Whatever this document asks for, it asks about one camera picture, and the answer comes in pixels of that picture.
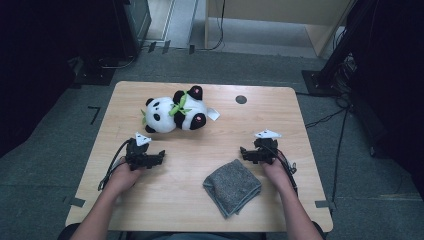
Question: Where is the black floor cable loop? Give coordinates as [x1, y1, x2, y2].
[97, 54, 138, 71]

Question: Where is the dark curtain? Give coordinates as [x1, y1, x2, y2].
[0, 0, 79, 158]
[346, 0, 424, 189]

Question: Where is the left hand-held gripper black cable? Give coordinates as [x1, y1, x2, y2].
[97, 138, 133, 192]

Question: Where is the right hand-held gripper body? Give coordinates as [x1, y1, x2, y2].
[253, 129, 283, 165]

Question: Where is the black stand base plate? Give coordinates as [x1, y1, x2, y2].
[70, 56, 117, 88]

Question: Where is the black and white panda plush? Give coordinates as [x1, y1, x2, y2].
[140, 85, 221, 134]

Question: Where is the black equipment case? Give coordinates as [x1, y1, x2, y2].
[112, 0, 153, 60]

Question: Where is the light wooden cabinet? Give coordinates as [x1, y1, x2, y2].
[203, 0, 355, 58]

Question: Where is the person's left hand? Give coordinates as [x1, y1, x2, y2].
[107, 159, 148, 198]

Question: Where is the tangled cable bundle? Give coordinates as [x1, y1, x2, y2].
[332, 52, 358, 96]

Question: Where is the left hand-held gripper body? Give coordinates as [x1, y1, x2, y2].
[125, 131, 158, 172]

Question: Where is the hand-held gripper black cable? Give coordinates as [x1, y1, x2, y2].
[270, 146, 300, 198]
[97, 138, 133, 192]

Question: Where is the black metal stand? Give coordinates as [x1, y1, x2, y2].
[301, 0, 381, 98]

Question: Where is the person's right hand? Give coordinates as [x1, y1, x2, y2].
[260, 156, 295, 194]

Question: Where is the right hand-held gripper black cable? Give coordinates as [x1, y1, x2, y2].
[270, 146, 300, 198]

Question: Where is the grey tape strip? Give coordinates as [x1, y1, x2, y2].
[314, 199, 336, 210]

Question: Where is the grey towel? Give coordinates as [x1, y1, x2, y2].
[202, 158, 263, 220]

